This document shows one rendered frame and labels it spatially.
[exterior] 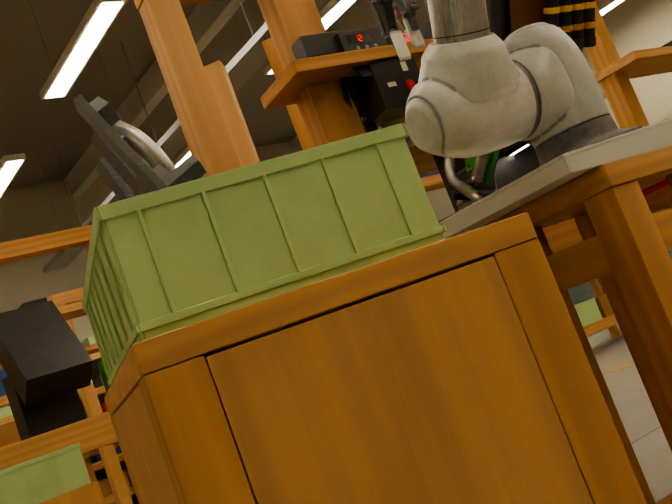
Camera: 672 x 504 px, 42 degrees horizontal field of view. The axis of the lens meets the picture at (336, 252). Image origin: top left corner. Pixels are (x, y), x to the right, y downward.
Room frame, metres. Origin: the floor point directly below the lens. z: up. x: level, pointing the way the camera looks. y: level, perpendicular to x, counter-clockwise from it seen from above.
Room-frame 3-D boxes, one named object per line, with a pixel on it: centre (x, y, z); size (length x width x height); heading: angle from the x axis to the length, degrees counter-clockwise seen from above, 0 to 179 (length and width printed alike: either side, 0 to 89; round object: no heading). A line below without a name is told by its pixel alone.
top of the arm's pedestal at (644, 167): (1.67, -0.51, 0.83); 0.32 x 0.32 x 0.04; 34
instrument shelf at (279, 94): (2.71, -0.40, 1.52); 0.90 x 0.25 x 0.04; 121
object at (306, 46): (2.52, -0.17, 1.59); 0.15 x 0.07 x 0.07; 121
